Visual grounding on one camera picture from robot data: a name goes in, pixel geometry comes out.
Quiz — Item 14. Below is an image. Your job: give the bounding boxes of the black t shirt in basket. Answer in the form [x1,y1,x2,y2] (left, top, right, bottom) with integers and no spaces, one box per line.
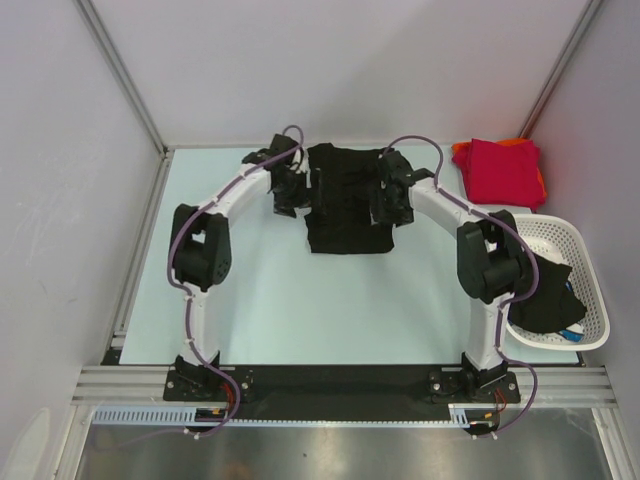
[508,254,587,334]

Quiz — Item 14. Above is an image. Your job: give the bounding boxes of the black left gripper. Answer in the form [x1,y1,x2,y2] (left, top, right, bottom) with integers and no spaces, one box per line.
[273,169,325,219]

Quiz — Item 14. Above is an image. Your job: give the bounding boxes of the white plastic laundry basket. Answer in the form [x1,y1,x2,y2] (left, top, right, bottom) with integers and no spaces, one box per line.
[506,213,611,352]

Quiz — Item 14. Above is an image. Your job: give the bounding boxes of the aluminium corner post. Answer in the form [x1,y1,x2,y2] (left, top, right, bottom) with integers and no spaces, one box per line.
[73,0,168,157]
[519,0,605,138]

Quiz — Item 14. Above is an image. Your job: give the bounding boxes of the blue white garment in basket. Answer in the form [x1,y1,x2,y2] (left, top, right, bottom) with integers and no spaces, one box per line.
[559,282,587,344]

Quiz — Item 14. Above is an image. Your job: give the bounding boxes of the left aluminium corner post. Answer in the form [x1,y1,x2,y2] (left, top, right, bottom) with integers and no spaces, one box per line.
[73,0,168,157]

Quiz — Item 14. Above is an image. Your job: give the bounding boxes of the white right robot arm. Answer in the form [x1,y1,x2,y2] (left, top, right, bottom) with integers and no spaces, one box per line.
[371,148,539,401]

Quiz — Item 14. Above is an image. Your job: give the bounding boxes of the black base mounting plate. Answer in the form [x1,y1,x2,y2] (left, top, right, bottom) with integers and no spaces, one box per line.
[163,361,521,422]

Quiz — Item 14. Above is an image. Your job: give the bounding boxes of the black t shirt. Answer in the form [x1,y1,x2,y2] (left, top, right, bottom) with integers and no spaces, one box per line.
[305,143,394,255]
[508,254,587,334]

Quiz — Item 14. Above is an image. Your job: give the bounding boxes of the folded red t shirt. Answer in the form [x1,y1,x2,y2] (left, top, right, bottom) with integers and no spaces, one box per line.
[451,138,545,211]

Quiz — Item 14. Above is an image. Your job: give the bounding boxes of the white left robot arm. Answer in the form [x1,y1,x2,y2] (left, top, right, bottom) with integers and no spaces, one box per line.
[163,125,309,403]

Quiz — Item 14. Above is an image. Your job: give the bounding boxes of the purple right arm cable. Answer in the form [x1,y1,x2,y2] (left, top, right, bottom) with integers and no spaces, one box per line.
[382,134,544,441]

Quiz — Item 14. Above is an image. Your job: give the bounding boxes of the right aluminium corner post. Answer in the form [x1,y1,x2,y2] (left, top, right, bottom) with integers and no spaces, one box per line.
[519,0,605,138]

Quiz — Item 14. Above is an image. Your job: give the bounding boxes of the white slotted cable duct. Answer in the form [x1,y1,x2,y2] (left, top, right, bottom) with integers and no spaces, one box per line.
[93,406,227,427]

